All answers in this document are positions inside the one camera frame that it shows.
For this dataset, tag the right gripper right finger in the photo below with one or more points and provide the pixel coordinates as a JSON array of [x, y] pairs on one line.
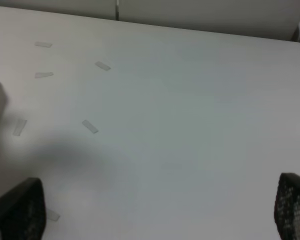
[[287, 206]]

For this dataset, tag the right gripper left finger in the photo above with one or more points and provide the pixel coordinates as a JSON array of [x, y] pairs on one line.
[[23, 211]]

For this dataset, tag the clear tape piece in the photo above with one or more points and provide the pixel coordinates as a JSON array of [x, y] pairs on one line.
[[52, 215], [102, 66], [43, 74], [43, 44], [90, 126], [20, 125]]

